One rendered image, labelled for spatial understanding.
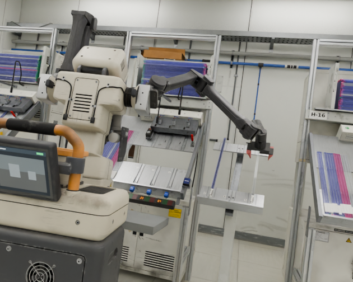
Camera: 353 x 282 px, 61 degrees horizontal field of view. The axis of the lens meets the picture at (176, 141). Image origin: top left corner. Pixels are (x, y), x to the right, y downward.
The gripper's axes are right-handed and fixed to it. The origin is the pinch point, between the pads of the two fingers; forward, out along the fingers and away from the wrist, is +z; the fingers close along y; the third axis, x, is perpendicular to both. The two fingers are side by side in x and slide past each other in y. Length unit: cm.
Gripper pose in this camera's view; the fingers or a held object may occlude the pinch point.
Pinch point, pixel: (259, 157)
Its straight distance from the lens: 174.5
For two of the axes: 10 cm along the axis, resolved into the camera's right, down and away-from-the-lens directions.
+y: -9.5, -1.0, 3.0
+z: 1.3, 7.4, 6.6
